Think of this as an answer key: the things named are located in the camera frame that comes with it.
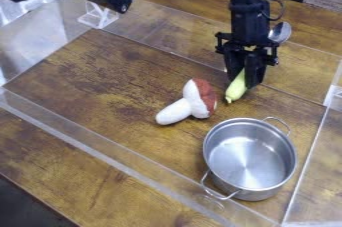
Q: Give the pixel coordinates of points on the clear acrylic enclosure wall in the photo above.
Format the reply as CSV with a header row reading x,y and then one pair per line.
x,y
81,144

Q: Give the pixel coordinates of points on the plush white red mushroom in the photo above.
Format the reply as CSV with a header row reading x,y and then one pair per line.
x,y
198,103

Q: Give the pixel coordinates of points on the green handled metal spoon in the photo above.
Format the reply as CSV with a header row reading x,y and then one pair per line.
x,y
278,35

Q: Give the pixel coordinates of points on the stainless steel pot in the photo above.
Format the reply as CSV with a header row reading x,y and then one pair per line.
x,y
250,158

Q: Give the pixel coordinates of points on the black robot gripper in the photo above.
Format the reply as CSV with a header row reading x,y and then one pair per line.
x,y
246,46

